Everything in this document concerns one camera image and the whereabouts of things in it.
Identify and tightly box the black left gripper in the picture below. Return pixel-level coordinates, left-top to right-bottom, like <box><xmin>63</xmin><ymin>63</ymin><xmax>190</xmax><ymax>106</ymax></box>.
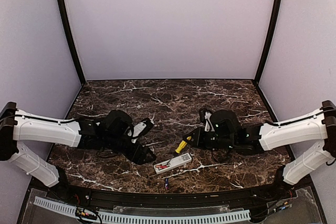
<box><xmin>103</xmin><ymin>133</ymin><xmax>156</xmax><ymax>165</ymax></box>

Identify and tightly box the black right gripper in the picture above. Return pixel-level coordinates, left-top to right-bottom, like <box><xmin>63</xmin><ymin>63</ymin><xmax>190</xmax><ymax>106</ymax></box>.
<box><xmin>183</xmin><ymin>126</ymin><xmax>236</xmax><ymax>151</ymax></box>

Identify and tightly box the yellow handled screwdriver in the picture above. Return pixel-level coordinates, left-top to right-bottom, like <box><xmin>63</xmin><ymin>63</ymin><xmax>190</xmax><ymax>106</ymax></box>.
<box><xmin>175</xmin><ymin>141</ymin><xmax>187</xmax><ymax>154</ymax></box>

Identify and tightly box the white button remote control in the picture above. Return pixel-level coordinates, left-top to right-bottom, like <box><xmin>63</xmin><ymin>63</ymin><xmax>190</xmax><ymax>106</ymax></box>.
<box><xmin>153</xmin><ymin>153</ymin><xmax>192</xmax><ymax>175</ymax></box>

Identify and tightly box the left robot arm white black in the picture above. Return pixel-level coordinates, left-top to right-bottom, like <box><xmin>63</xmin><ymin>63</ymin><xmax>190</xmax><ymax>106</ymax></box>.
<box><xmin>1</xmin><ymin>102</ymin><xmax>156</xmax><ymax>201</ymax></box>

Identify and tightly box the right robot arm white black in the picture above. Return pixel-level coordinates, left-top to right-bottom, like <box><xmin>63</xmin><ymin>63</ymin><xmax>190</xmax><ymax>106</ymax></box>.
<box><xmin>182</xmin><ymin>100</ymin><xmax>335</xmax><ymax>200</ymax></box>

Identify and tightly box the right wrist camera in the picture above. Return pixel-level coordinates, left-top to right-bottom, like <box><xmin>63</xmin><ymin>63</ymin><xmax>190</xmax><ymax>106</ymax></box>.
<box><xmin>199</xmin><ymin>108</ymin><xmax>214</xmax><ymax>132</ymax></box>

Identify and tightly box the white slotted cable duct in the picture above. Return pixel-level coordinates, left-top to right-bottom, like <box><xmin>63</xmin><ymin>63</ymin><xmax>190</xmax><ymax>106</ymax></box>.
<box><xmin>33</xmin><ymin>196</ymin><xmax>251</xmax><ymax>224</ymax></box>

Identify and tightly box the right black frame post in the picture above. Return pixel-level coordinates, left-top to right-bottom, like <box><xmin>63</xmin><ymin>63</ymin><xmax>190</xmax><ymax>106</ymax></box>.
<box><xmin>254</xmin><ymin>0</ymin><xmax>281</xmax><ymax>87</ymax></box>

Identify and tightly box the black frame post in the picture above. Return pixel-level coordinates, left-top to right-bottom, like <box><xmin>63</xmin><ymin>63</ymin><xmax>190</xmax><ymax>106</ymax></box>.
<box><xmin>254</xmin><ymin>0</ymin><xmax>281</xmax><ymax>87</ymax></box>
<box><xmin>57</xmin><ymin>0</ymin><xmax>86</xmax><ymax>86</ymax></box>

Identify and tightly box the left black frame post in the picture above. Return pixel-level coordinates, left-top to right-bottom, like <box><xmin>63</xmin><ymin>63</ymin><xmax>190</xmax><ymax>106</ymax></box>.
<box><xmin>57</xmin><ymin>0</ymin><xmax>86</xmax><ymax>86</ymax></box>

